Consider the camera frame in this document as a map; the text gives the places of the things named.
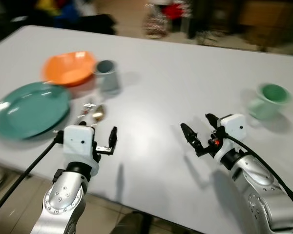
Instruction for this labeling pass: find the shiny metal spoon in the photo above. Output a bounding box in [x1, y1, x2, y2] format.
[88, 104, 109, 128]

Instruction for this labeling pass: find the silver metal cutlery piece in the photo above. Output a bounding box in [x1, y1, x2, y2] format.
[78, 102, 96, 123]

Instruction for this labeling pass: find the grey cup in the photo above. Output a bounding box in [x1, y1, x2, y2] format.
[94, 59, 122, 95]

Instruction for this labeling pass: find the teal round plate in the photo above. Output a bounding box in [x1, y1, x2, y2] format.
[0, 81, 72, 141]

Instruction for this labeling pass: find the orange plastic bowl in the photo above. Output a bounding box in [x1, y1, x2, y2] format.
[41, 51, 96, 87]

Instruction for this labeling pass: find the light green mug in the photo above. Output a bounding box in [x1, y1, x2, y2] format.
[247, 83, 292, 121]

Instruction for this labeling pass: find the dark table leg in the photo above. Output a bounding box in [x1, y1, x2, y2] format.
[114, 211, 153, 234]

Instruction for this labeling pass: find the black cloth pile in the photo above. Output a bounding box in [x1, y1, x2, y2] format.
[55, 13, 117, 36]

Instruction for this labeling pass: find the patterned bag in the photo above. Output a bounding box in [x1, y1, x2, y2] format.
[144, 14, 169, 40]

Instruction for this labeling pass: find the brown wooden cabinet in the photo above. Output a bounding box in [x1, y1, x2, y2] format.
[239, 0, 287, 47]

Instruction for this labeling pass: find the blue object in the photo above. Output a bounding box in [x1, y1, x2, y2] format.
[56, 1, 82, 23]

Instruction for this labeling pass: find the red object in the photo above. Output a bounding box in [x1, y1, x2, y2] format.
[162, 2, 186, 20]

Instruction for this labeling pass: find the yellow object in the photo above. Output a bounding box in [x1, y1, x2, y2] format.
[36, 0, 58, 14]

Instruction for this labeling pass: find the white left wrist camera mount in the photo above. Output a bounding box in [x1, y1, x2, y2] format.
[63, 125, 100, 174]

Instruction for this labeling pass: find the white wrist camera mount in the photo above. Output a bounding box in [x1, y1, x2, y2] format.
[218, 114, 248, 148]
[63, 125, 100, 174]

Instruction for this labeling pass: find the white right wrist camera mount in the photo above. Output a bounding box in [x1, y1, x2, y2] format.
[218, 114, 248, 148]

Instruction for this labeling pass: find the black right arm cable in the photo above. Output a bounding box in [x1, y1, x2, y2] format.
[225, 133, 293, 234]

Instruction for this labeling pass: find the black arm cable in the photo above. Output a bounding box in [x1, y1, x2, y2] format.
[225, 133, 293, 234]
[0, 136, 64, 221]

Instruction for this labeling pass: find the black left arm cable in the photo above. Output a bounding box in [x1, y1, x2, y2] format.
[0, 136, 64, 221]

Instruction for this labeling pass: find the black upright post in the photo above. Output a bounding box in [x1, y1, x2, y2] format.
[186, 0, 206, 40]

